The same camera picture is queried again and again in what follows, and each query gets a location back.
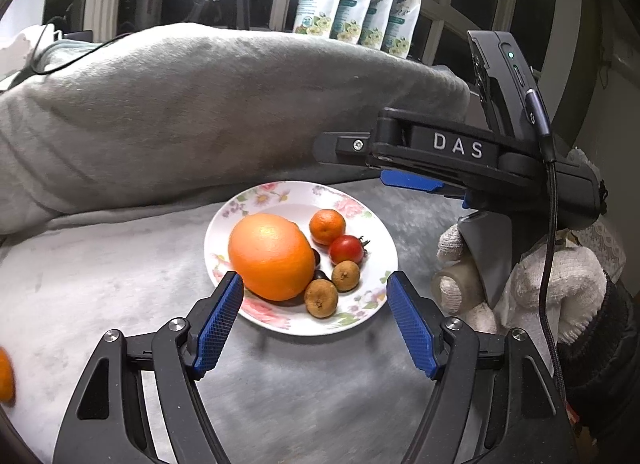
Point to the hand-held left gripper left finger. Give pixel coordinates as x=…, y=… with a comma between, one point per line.
x=217, y=324

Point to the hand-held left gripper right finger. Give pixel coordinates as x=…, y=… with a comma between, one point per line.
x=412, y=324

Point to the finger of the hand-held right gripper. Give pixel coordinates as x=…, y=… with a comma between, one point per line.
x=345, y=147
x=410, y=181

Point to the small mandarin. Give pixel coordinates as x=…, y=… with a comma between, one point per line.
x=327, y=226

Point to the brown longan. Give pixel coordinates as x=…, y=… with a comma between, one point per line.
x=345, y=275
x=321, y=297

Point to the large orange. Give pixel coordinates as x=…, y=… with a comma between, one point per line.
x=270, y=256

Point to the floral white plate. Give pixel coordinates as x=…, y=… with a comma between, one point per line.
x=280, y=206

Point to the red tomato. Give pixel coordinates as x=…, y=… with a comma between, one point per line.
x=345, y=249

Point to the dark grape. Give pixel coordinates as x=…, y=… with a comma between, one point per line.
x=321, y=274
x=317, y=258

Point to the person's right forearm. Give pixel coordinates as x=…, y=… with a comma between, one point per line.
x=600, y=374

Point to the person's right hand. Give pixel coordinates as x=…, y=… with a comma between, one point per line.
x=525, y=289

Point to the grey plush back cushion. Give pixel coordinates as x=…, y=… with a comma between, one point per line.
x=200, y=119

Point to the spotted mandarin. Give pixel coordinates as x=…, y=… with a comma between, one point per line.
x=5, y=376

